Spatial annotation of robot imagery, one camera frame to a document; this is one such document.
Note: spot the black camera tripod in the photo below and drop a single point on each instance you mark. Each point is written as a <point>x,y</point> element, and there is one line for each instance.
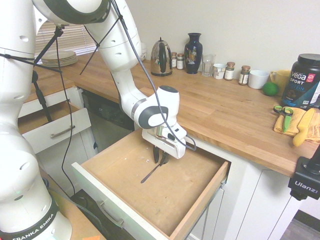
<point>41,100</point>

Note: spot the white patterned ceramic cup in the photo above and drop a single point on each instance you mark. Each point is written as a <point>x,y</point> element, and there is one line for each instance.
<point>219,72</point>

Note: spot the white base cabinet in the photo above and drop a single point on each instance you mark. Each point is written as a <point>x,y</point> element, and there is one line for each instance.
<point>250,200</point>

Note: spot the small open white drawer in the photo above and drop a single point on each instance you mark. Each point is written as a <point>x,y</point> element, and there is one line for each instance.
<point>62,125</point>

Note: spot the yellow folded cloth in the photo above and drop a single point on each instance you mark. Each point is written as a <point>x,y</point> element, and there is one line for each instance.
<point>310,135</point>

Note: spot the orange sticky note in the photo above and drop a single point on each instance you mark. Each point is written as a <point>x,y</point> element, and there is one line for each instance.
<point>93,237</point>

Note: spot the yellow ceramic mug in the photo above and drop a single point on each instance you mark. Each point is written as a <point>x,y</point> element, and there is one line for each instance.
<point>282,78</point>

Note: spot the dark blue floral vase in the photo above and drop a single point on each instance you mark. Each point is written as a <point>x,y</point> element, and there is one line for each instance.
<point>192,57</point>

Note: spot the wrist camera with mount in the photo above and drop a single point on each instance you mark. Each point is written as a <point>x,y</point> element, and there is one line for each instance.
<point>172,136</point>

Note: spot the black Vega protein tub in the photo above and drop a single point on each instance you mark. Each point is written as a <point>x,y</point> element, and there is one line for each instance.
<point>300,82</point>

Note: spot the plain white cup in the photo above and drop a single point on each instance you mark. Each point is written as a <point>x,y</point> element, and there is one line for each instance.
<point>258,80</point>

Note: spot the stainless steel electric kettle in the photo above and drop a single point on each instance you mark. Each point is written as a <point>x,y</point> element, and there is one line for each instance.
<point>157,62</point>

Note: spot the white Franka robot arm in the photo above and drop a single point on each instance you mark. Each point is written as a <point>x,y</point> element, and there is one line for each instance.
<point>120,50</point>

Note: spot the glass spice jar copper lid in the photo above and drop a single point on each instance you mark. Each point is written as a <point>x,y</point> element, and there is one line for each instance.
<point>244,76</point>
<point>229,72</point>

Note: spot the black dishwasher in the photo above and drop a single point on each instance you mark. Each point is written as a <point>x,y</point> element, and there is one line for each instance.
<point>107,112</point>

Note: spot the green lime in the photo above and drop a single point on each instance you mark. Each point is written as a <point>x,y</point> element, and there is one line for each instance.
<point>270,89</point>

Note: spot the black camera stand clamp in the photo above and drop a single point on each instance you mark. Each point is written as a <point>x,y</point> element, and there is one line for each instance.
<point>302,180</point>

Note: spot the wooden robot mounting board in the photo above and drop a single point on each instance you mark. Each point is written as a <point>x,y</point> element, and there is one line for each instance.
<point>75,225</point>

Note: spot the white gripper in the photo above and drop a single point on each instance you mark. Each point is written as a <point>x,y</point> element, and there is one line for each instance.
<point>175,150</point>

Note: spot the white window blinds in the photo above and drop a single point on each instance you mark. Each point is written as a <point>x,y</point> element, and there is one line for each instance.
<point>75,37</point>

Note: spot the silver metal fork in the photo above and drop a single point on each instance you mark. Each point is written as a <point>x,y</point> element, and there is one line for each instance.
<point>150,174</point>

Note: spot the stack of beige plates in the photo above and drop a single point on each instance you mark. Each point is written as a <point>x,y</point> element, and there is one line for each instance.
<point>60,60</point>

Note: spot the large open wooden drawer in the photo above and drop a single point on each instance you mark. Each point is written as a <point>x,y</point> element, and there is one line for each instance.
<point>162,200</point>

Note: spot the clear drinking glass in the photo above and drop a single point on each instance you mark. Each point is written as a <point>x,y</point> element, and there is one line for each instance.
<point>208,66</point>

